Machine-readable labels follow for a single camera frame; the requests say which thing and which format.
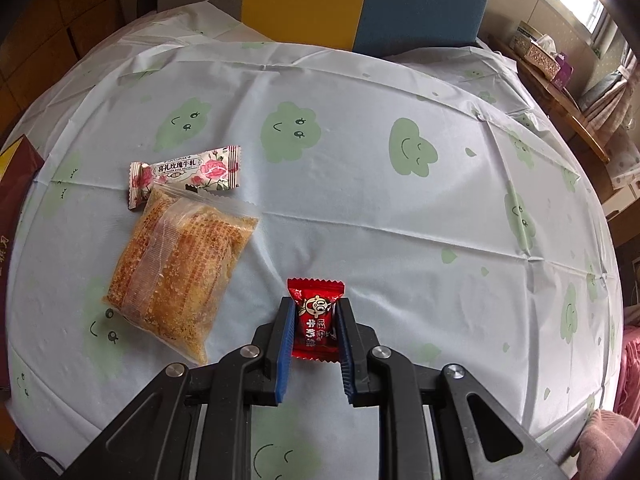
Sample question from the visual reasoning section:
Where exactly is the purple box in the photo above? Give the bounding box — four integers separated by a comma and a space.
550, 52, 576, 88

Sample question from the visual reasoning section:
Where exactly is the yellow and blue chair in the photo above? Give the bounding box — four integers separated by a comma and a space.
241, 0, 493, 59

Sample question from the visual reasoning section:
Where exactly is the pale green box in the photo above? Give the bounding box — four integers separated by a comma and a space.
510, 21, 538, 48

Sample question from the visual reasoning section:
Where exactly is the clear pastry packet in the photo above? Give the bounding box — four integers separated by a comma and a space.
102, 184, 261, 367

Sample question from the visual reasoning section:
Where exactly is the small red candy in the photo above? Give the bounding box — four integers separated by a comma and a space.
286, 277, 347, 362

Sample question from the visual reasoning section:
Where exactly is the pink fabric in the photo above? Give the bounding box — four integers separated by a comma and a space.
617, 325, 640, 411

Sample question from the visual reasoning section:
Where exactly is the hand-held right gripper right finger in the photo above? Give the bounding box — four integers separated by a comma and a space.
336, 299, 566, 480

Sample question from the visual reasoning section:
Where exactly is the floral curtain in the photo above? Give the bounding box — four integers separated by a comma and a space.
585, 55, 640, 191

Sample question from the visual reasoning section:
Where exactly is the wooden side shelf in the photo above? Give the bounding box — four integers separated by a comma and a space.
487, 35, 613, 163

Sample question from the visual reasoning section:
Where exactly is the cloud print tablecloth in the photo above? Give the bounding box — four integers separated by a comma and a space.
0, 0, 626, 480

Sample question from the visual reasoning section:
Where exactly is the rose print candy wrapper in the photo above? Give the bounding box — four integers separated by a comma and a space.
127, 145, 242, 211

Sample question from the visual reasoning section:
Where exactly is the woven tissue box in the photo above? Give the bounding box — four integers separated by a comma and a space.
517, 35, 561, 78

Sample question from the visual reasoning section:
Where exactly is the pink fuzzy cloth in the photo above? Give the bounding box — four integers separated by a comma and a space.
577, 407, 623, 480

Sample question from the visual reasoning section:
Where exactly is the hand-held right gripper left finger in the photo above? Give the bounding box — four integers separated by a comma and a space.
60, 297, 297, 480

